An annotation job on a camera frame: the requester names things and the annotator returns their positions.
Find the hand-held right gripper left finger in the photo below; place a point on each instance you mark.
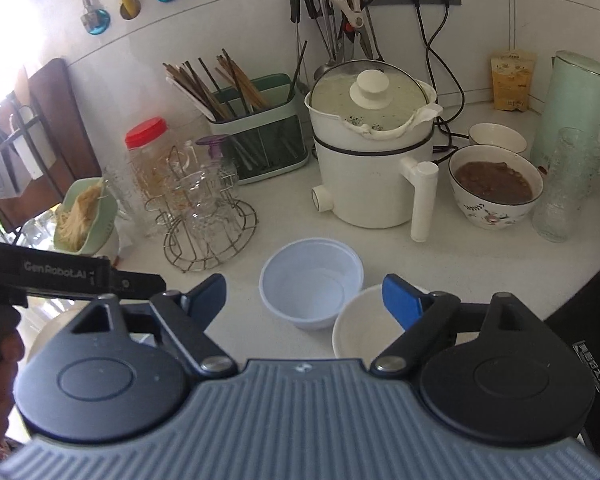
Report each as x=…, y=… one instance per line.
x=207, y=300

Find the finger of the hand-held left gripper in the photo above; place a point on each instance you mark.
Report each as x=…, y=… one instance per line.
x=137, y=284

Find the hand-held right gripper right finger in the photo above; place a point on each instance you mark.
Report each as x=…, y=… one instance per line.
x=400, y=300

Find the white plastic bowl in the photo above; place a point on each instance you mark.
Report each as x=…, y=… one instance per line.
x=305, y=287
x=360, y=272

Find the cream ceramic bowl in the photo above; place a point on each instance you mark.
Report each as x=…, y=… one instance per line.
x=362, y=332

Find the white pink flower plate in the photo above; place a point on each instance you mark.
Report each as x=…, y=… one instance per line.
x=50, y=332

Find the clear drinking glass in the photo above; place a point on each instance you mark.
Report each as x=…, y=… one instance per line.
x=37, y=230

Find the white ceramic bowl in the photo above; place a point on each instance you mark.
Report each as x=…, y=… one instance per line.
x=111, y=247

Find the dry noodles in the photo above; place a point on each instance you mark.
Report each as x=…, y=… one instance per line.
x=77, y=217

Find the green bowl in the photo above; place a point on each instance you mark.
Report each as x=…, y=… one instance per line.
x=100, y=220

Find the cluster of clear glass cups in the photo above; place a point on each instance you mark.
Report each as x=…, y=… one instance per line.
x=200, y=195

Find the clear jar red lid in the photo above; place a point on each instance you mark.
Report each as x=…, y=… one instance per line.
x=147, y=160

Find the white electric pot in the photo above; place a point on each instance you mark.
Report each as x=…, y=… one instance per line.
x=365, y=180

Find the floral bowl with brown food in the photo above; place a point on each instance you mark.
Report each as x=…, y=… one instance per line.
x=495, y=195

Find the dark wooden cutting board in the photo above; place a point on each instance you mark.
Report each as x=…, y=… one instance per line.
x=60, y=125

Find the black dish rack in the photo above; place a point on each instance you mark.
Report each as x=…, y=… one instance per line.
x=10, y=125

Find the purple stem glass cup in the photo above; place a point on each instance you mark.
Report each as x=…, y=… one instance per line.
x=212, y=144

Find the green chopstick holder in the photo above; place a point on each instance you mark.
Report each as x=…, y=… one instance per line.
x=275, y=135

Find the small white bowl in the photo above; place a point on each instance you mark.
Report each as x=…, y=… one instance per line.
x=497, y=137

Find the black appliance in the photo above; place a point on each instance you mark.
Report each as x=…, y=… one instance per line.
x=590, y=330

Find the clear textured glass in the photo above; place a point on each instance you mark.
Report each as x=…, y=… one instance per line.
x=567, y=195

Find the bundle of chopsticks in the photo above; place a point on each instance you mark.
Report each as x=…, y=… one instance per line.
x=215, y=85

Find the yellow packet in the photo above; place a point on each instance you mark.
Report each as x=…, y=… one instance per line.
x=512, y=82

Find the green electric kettle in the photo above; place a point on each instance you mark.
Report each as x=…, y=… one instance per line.
x=575, y=105

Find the row of hanging utensils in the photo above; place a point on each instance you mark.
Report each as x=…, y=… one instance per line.
x=310, y=5

